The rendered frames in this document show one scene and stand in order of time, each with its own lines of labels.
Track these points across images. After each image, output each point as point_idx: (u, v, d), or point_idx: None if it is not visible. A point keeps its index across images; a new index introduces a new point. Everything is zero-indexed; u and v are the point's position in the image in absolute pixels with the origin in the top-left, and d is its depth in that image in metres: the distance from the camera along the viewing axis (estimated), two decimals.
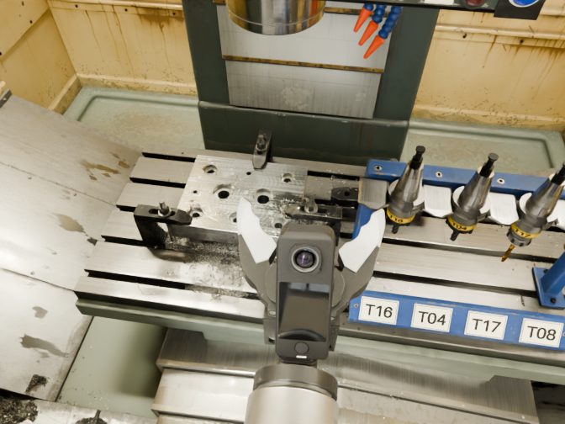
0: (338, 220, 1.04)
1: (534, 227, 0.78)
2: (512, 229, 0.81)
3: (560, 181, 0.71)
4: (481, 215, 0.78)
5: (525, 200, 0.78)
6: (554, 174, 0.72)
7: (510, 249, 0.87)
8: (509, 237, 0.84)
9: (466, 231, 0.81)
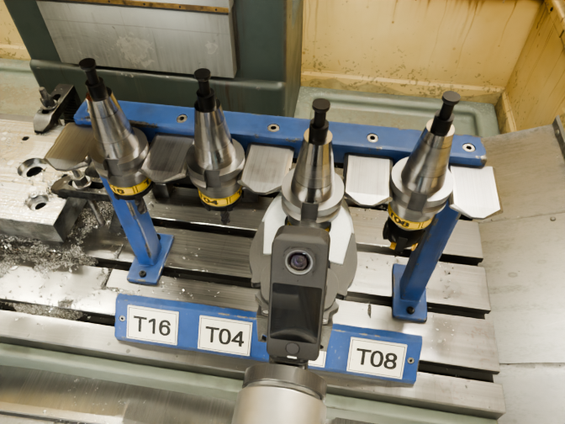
0: None
1: (306, 221, 0.47)
2: None
3: (317, 137, 0.40)
4: (229, 180, 0.49)
5: (293, 176, 0.47)
6: (309, 125, 0.41)
7: None
8: None
9: (220, 208, 0.52)
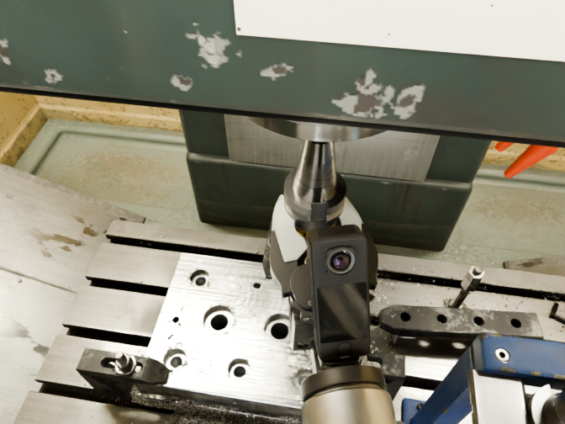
0: (400, 378, 0.66)
1: (315, 221, 0.47)
2: None
3: None
4: None
5: (293, 180, 0.47)
6: None
7: (308, 257, 0.55)
8: None
9: None
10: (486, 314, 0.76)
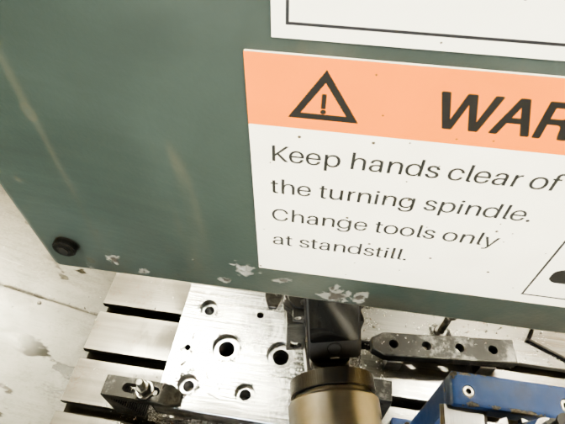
0: (388, 402, 0.74)
1: None
2: None
3: None
4: None
5: None
6: None
7: None
8: None
9: None
10: (467, 341, 0.85)
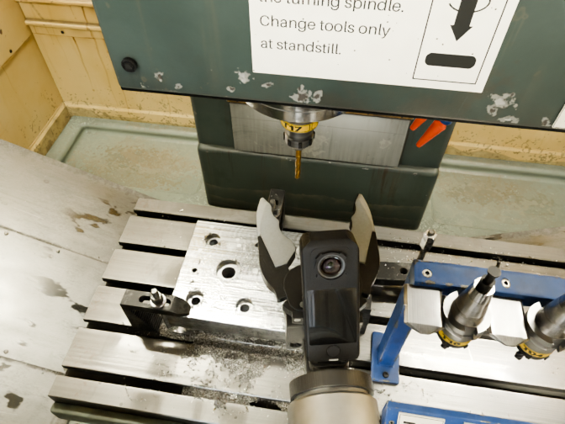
0: (367, 311, 0.86)
1: None
2: (282, 125, 0.60)
3: None
4: (564, 343, 0.61)
5: None
6: None
7: (298, 158, 0.66)
8: (285, 140, 0.63)
9: (541, 358, 0.64)
10: None
